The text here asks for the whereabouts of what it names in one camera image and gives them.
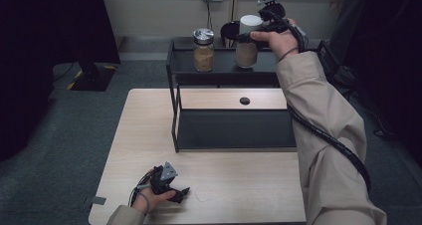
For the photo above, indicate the white lid glass powder jar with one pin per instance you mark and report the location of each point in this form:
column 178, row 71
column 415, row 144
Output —
column 246, row 54

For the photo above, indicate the person's left hand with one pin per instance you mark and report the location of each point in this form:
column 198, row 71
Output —
column 149, row 200

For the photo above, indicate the silver lid glass powder jar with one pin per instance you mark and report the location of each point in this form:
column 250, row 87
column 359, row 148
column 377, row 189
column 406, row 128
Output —
column 203, row 55

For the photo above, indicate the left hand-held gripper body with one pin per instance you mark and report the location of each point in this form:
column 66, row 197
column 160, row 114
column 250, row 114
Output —
column 162, row 183

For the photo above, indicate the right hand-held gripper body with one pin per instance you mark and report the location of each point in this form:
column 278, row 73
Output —
column 273, row 11

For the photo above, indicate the black metal two-tier shelf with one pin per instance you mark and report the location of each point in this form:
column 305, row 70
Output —
column 232, row 130

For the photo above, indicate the person's right hand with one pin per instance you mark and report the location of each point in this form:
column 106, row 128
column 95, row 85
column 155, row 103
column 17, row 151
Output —
column 282, row 41

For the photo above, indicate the black yellow-striped stand base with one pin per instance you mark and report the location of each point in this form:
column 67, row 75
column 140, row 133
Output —
column 91, row 79

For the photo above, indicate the black round object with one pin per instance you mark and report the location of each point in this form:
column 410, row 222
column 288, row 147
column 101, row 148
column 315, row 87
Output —
column 229, row 31

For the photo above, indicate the grey floor tape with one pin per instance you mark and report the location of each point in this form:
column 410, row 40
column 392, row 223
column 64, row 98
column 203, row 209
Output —
column 98, row 200

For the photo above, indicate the dark curtain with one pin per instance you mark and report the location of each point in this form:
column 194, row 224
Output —
column 391, row 52
column 40, row 52

